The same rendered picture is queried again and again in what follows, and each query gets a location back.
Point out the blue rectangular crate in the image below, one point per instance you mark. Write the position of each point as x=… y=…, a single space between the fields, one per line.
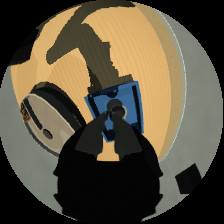
x=129 y=96

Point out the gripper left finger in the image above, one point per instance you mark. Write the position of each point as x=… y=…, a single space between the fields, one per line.
x=86 y=140

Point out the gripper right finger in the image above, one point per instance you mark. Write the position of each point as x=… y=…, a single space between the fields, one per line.
x=129 y=141

